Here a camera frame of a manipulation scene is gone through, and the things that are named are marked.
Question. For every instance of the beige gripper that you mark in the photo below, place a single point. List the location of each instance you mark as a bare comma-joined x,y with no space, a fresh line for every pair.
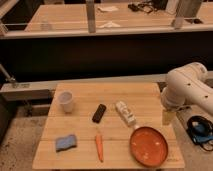
167,117

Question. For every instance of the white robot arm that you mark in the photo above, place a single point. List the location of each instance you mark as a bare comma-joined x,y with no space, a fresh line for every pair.
186,83

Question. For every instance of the orange ceramic bowl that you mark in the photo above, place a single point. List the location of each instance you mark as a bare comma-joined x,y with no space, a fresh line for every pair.
148,146

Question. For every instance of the black and blue headphones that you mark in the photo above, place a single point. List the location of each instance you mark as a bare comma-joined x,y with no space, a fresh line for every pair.
200,131

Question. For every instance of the black remote control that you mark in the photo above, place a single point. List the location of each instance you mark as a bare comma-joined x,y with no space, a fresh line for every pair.
99,113

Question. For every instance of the orange carrot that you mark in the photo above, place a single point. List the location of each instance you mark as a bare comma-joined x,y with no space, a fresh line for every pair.
99,146

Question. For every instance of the wooden table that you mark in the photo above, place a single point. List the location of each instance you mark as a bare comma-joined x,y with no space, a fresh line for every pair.
143,99

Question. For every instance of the white plastic cup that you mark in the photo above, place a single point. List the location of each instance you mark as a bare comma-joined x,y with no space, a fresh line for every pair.
65,100

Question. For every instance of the blue sponge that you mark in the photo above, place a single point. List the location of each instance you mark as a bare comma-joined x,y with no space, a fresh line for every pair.
64,143

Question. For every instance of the white crumpled paper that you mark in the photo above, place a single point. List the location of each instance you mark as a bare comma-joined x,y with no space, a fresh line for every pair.
109,24

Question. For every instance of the white paper sheet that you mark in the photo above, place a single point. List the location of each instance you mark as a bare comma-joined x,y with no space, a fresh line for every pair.
108,9

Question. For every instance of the small clear glass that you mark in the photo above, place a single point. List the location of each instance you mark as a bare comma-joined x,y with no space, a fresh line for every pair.
45,26

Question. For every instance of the grey metal post right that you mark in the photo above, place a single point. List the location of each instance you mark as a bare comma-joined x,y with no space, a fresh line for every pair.
187,11

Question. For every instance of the grey metal post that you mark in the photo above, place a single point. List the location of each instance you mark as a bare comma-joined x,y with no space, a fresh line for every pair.
187,11
90,9

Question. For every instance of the grey metal post left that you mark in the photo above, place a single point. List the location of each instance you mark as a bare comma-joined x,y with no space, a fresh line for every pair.
90,9

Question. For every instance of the metal clamp bracket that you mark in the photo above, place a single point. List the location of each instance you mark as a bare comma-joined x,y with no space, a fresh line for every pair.
12,80

